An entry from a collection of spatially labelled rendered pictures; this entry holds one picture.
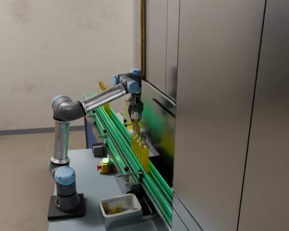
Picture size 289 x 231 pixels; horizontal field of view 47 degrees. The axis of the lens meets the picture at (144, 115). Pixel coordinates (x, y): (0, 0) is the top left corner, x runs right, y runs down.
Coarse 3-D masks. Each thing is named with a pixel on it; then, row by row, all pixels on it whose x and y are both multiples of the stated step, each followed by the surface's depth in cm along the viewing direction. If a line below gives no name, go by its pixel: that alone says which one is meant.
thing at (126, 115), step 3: (126, 99) 279; (126, 102) 278; (126, 105) 278; (123, 108) 280; (126, 108) 277; (123, 111) 282; (126, 111) 278; (123, 114) 283; (126, 114) 279; (123, 117) 284; (126, 117) 280; (129, 117) 282; (129, 120) 283; (123, 123) 286; (129, 123) 284; (129, 126) 285
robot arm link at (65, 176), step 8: (64, 168) 197; (72, 168) 198; (56, 176) 191; (64, 176) 190; (72, 176) 193; (56, 184) 193; (64, 184) 191; (72, 184) 194; (64, 192) 193; (72, 192) 196
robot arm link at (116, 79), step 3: (114, 75) 202; (117, 75) 202; (120, 75) 203; (123, 75) 202; (126, 75) 204; (129, 75) 205; (114, 78) 201; (117, 78) 201; (120, 78) 200; (114, 81) 202; (117, 81) 201; (120, 81) 199; (114, 84) 203
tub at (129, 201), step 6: (108, 198) 197; (114, 198) 198; (120, 198) 200; (126, 198) 201; (132, 198) 202; (102, 204) 196; (108, 204) 198; (114, 204) 199; (126, 204) 202; (132, 204) 203; (138, 204) 192; (102, 210) 186; (108, 210) 198; (126, 210) 198; (132, 210) 186; (138, 210) 187; (108, 216) 182
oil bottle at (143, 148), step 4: (140, 144) 210; (144, 144) 209; (140, 148) 209; (144, 148) 210; (148, 148) 210; (140, 152) 210; (144, 152) 210; (148, 152) 211; (140, 156) 211; (144, 156) 212; (148, 156) 213; (140, 160) 212; (144, 160) 213; (148, 160) 214; (144, 164) 214; (148, 164) 215; (144, 168) 215; (148, 168) 216; (148, 172) 217
